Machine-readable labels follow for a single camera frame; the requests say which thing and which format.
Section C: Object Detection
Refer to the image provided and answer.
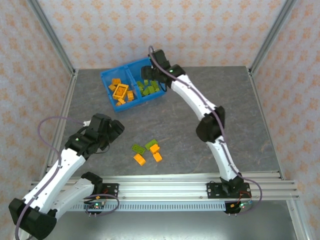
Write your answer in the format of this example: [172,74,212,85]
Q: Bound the aluminium table edge rail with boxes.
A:
[99,171,282,185]

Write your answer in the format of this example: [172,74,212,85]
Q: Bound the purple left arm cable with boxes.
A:
[13,116,120,240]

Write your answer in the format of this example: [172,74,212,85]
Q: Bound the aluminium frame post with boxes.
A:
[248,0,299,77]
[26,0,77,77]

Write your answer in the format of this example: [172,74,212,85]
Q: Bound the blue divided plastic bin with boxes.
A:
[99,57,168,114]

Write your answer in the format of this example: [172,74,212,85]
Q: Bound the grey metal lower panel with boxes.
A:
[56,211,300,240]

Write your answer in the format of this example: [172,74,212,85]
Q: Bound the slotted grey cable duct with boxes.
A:
[71,201,253,213]

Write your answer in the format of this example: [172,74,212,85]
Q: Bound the wide aluminium base extrusion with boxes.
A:
[26,181,301,202]

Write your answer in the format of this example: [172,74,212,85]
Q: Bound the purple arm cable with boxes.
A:
[147,45,263,216]
[13,116,120,240]

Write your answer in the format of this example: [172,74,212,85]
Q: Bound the aluminium side rail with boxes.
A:
[38,69,80,181]
[247,66,287,181]

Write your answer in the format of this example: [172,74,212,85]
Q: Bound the orange hollow frame lego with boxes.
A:
[111,84,130,99]

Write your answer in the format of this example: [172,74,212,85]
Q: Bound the aluminium frame leg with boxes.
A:
[286,198,311,240]

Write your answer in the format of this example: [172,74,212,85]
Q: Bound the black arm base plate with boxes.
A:
[206,181,252,200]
[94,182,120,200]

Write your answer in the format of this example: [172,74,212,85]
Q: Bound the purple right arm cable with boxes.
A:
[147,45,263,216]

